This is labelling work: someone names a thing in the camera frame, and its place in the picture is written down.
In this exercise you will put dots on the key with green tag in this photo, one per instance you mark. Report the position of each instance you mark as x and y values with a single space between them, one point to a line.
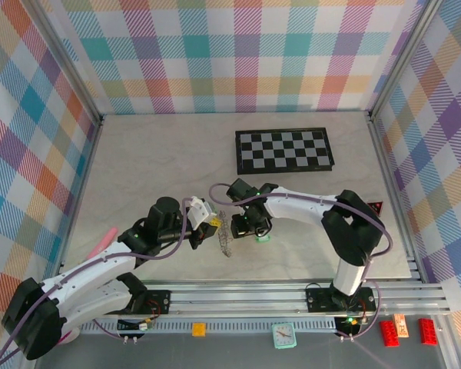
263 239

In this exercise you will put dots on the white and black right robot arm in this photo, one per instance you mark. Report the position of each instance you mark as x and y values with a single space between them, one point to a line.
299 203

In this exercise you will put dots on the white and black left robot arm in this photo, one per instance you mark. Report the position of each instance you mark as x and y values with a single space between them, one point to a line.
84 269

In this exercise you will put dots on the pink marker pen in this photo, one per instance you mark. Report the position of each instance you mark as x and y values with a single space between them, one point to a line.
105 240

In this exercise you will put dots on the black and grey chessboard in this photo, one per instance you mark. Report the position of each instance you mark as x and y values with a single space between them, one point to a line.
284 150

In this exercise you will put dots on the orange toy brick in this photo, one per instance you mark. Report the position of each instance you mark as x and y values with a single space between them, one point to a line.
199 330

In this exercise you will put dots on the small black controller board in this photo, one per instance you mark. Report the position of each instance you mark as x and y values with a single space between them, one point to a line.
136 326
349 324

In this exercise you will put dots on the mint green clock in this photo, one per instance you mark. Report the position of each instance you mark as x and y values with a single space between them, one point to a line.
283 335

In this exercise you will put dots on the black and red triangle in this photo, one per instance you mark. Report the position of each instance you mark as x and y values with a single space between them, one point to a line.
377 207

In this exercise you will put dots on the red toy brick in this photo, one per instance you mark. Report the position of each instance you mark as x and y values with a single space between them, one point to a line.
428 331
390 333

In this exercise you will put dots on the peach wooden block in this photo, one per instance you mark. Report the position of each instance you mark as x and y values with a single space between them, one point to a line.
400 326

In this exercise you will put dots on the aluminium mounting rail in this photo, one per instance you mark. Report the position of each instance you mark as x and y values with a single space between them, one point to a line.
234 298

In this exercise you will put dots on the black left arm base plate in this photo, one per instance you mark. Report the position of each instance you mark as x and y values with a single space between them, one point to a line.
159 301

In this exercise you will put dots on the aluminium frame beam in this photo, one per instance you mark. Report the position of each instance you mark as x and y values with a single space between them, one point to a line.
392 184
85 173

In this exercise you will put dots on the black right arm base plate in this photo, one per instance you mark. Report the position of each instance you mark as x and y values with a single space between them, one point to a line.
319 300

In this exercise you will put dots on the aluminium frame post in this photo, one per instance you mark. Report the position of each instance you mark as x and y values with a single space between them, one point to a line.
403 61
65 65

